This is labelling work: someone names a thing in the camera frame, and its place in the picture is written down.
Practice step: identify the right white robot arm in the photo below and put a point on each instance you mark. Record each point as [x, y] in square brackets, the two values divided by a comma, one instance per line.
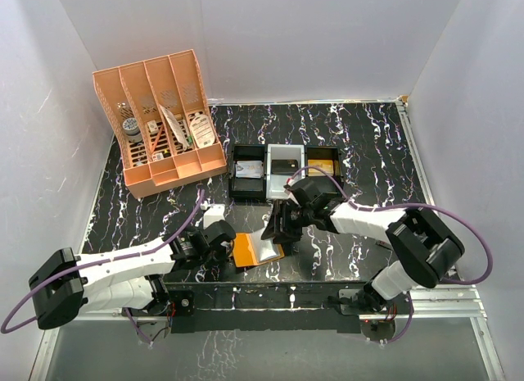
[425, 247]

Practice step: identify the orange leather card holder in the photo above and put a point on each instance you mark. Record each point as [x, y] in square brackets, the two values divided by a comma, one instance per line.
[251, 250]

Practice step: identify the left black card bin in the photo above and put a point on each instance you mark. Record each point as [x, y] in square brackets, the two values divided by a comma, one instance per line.
[246, 189]

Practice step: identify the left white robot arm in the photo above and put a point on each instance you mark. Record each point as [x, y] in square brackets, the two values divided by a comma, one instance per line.
[68, 285]

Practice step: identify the aluminium table frame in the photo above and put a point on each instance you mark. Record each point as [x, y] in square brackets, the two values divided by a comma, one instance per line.
[445, 338]

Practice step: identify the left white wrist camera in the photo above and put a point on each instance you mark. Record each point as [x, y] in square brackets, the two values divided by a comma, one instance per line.
[212, 213]

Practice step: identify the gold credit card stack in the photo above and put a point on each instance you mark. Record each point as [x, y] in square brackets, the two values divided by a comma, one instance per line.
[330, 167]

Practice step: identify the silver credit card stack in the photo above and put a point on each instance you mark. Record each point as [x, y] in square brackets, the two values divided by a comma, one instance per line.
[249, 169]

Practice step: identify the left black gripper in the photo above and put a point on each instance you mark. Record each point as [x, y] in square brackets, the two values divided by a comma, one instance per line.
[219, 258]

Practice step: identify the black credit card stack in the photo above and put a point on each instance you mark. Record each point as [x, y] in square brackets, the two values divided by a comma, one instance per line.
[284, 166]

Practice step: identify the peach desk file organizer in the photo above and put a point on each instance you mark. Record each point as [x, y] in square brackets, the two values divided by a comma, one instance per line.
[138, 90]

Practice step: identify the white paper leaflet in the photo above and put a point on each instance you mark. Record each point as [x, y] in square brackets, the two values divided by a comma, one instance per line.
[175, 127]

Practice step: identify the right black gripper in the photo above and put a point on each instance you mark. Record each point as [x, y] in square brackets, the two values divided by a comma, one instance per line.
[275, 229]

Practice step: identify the white middle card bin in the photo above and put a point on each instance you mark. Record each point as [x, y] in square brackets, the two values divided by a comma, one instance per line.
[275, 183]

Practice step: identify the orange pencil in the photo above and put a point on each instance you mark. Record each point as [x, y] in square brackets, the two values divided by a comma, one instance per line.
[156, 140]

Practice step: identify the right black card bin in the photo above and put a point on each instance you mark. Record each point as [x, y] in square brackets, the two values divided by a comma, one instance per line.
[325, 183]

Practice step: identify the white labelled package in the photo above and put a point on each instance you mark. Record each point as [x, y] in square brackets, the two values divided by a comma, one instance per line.
[202, 130]

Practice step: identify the black card bin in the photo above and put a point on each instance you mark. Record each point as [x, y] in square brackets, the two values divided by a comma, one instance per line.
[325, 183]
[246, 189]

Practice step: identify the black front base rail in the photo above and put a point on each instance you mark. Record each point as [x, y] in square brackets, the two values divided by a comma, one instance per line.
[284, 306]

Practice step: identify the grey tape roll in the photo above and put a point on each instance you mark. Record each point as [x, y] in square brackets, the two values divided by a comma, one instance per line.
[131, 130]

